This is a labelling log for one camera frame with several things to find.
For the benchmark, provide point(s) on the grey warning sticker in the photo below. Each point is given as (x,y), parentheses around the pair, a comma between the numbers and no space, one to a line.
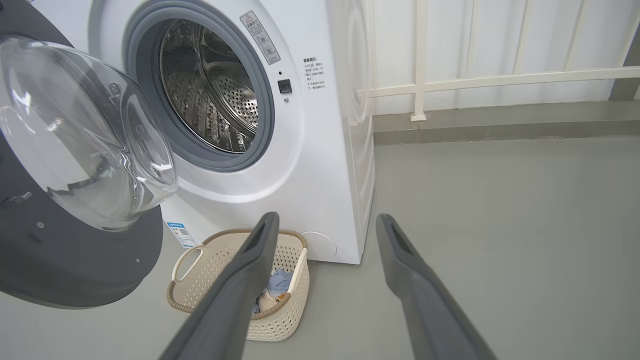
(260,37)

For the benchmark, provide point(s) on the blue bear print garment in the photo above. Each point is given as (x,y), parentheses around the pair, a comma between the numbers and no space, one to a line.
(280,282)

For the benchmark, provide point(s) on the washing machine glass door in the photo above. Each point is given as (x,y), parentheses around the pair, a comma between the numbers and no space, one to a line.
(75,265)

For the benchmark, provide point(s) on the cream garment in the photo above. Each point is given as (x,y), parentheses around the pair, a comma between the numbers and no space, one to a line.
(267,301)

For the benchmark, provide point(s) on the small printed text label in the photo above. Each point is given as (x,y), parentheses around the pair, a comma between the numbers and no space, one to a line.
(313,72)

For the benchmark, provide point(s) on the grey rubber door seal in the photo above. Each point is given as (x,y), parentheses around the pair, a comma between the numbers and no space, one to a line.
(267,115)

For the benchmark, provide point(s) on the round white filter cover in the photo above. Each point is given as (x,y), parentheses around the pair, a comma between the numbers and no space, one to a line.
(322,246)

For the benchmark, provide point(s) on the white metal railing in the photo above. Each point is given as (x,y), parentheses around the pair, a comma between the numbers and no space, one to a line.
(419,60)

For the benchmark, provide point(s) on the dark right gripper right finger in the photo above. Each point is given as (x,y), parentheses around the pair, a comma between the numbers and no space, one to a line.
(430,310)

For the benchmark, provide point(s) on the blue energy label sticker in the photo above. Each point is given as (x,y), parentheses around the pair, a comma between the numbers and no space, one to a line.
(181,235)

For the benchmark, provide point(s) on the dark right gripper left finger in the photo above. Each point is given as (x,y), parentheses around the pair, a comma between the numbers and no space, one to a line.
(225,310)

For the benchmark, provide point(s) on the white front-load washing machine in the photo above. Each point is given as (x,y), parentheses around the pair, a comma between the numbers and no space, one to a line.
(320,190)

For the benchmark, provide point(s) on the black door latch socket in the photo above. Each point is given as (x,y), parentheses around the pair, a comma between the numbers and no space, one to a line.
(284,86)

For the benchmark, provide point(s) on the cream perforated laundry basket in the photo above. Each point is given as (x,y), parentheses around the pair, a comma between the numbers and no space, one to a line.
(280,325)

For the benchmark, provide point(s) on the steel washer drum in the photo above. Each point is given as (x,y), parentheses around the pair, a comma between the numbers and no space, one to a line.
(210,90)

